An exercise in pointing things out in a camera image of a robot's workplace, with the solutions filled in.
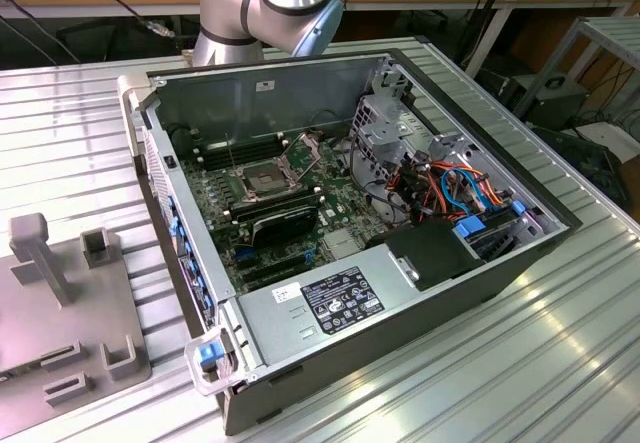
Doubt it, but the CPU socket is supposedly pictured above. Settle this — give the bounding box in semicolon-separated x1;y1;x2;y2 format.
230;159;297;200

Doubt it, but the black equipment box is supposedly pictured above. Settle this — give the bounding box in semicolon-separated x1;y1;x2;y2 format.
524;75;590;132

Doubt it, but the black RAM slot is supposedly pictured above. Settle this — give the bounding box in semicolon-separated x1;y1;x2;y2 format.
231;202;261;223
203;142;287;164
199;132;281;153
205;147;290;171
227;186;314;210
202;137;284;159
229;190;319;214
230;194;322;218

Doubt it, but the green RAM stick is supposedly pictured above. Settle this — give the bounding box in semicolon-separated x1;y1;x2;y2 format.
0;347;69;379

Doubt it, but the black cable with clear plug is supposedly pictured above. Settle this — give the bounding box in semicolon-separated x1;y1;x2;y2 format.
74;0;177;40

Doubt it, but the silver chipset heatsink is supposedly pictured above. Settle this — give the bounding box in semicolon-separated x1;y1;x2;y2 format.
322;229;365;260

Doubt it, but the perforated silver drive cage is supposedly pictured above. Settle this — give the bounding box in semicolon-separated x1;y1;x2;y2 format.
349;60;437;189

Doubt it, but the black plastic drive cover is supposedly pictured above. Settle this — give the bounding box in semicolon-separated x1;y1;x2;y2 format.
363;216;487;293

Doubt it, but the blue case latch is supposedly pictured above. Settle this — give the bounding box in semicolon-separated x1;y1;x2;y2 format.
197;344;220;370

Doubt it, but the grey metal slat shelf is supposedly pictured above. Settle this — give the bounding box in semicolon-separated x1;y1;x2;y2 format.
512;15;640;119

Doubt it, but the silver power supply unit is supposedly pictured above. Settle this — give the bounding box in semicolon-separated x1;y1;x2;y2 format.
237;242;419;370

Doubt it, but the black graphics card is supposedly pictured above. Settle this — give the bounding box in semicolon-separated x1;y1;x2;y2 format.
251;201;322;250

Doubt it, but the blue SATA cable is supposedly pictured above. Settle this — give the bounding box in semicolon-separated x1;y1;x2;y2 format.
440;162;489;213

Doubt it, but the open black PC case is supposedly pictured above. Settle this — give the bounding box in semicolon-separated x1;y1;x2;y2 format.
117;47;584;437

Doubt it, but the green Dell motherboard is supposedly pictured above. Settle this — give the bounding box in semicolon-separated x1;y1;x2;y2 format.
177;130;401;294

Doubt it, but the blue disk carrier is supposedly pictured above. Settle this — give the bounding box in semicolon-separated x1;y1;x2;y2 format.
453;216;490;238

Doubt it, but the metal socket cover frame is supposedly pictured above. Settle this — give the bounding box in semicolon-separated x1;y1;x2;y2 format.
282;131;326;170

